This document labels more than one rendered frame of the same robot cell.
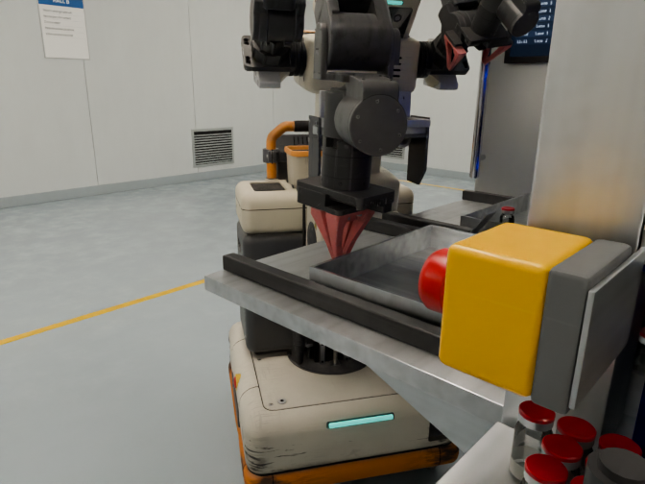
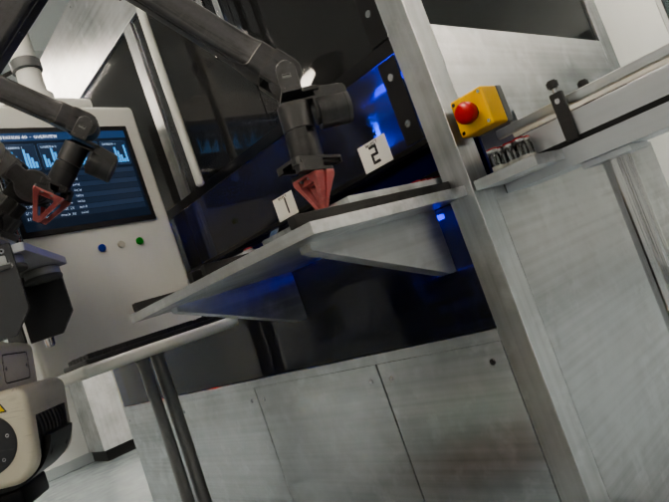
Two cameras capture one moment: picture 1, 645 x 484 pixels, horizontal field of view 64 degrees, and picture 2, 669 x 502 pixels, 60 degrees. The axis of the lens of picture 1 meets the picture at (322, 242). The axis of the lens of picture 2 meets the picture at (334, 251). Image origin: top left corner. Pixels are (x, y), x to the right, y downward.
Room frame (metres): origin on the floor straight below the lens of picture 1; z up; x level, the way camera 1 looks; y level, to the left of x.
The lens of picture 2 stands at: (0.53, 0.97, 0.77)
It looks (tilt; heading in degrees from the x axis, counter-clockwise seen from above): 4 degrees up; 274
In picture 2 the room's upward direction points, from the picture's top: 20 degrees counter-clockwise
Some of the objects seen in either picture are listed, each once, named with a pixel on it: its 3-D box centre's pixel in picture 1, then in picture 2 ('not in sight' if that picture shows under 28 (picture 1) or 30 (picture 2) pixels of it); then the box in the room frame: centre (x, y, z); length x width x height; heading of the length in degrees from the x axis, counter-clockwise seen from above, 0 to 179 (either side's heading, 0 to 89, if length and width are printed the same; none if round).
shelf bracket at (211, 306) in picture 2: not in sight; (244, 314); (0.89, -0.43, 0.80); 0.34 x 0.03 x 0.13; 47
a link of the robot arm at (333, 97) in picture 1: (351, 115); (299, 119); (0.58, -0.03, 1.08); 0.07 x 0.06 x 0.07; 13
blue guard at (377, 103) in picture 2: not in sight; (191, 237); (1.07, -0.84, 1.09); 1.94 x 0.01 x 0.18; 137
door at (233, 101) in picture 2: not in sight; (195, 70); (0.84, -0.64, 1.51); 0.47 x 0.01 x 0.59; 137
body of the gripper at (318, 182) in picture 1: (346, 169); (306, 151); (0.59, -0.03, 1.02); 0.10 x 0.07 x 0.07; 46
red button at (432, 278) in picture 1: (454, 283); (467, 113); (0.29, -0.08, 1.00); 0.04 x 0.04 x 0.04; 47
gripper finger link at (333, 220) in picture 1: (334, 225); (312, 190); (0.60, -0.01, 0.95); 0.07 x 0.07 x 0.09; 46
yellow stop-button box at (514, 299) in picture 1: (528, 304); (481, 112); (0.26, -0.11, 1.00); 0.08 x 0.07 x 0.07; 47
